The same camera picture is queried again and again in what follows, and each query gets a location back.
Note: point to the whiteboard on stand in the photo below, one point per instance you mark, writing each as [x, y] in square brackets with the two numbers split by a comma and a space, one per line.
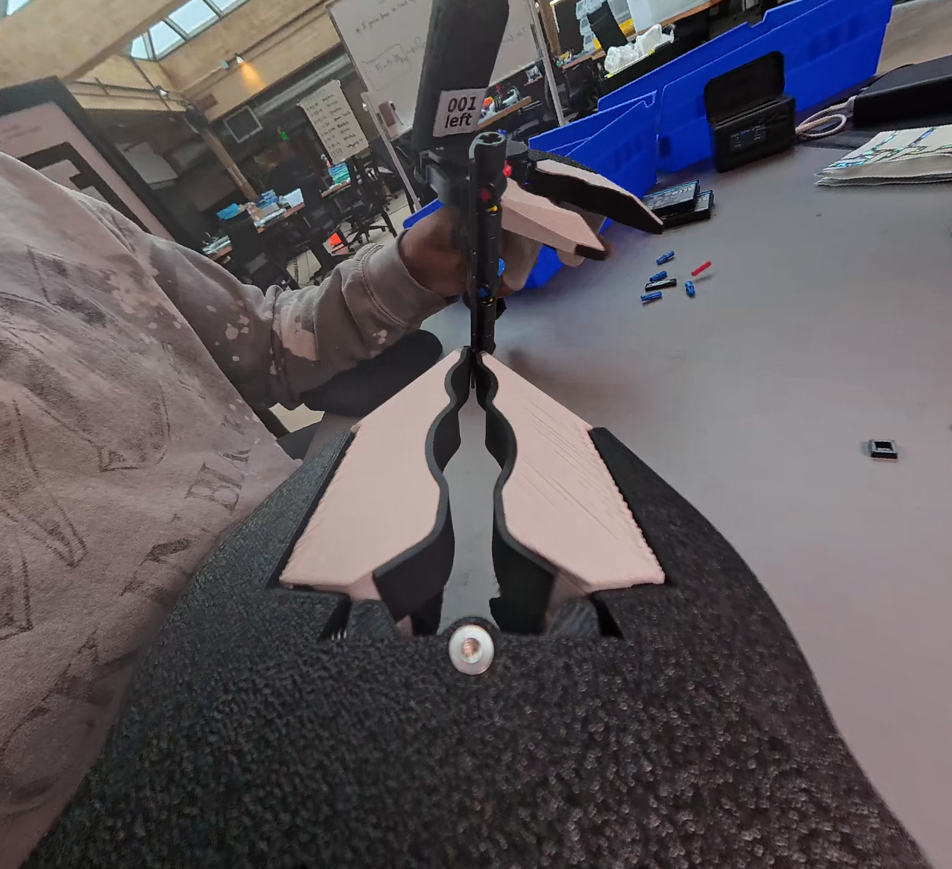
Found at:
[379, 28]

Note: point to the pile of small brick pieces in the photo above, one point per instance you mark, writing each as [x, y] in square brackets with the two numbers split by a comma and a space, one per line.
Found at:
[882, 448]

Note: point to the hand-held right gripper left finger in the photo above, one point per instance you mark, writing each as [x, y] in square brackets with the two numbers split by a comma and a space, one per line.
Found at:
[364, 504]

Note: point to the person's grey sweatshirt torso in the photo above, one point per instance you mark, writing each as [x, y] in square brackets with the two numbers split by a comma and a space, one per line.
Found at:
[111, 475]

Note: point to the black power adapter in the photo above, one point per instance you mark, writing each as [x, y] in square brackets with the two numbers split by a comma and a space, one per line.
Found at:
[904, 95]

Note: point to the holographic sticker sheet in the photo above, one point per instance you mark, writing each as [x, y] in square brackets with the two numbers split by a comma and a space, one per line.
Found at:
[885, 162]

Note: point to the grey desk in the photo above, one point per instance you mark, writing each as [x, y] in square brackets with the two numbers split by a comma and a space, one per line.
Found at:
[744, 378]

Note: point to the black printed brick tile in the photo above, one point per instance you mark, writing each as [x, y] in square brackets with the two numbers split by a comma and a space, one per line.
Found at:
[660, 284]

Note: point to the person's left forearm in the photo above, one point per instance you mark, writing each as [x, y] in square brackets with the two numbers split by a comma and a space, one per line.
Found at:
[335, 318]

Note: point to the white flip chart paper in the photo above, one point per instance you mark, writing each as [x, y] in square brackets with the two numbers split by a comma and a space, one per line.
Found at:
[333, 121]

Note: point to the person's left hand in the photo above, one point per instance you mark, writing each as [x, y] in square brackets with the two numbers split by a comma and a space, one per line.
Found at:
[435, 251]

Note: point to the black open hard case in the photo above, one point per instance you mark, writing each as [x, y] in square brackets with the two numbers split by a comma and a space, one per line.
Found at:
[747, 110]

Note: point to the black brick beam with pins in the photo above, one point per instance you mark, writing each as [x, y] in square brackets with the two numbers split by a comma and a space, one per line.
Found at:
[485, 251]

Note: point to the blue plastic bin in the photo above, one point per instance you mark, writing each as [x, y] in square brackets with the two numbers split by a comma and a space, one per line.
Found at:
[818, 43]
[595, 140]

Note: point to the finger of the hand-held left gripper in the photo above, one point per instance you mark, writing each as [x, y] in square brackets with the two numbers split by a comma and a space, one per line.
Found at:
[595, 196]
[550, 222]

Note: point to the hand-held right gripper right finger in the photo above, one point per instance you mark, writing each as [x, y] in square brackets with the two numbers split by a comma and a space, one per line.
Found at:
[580, 504]

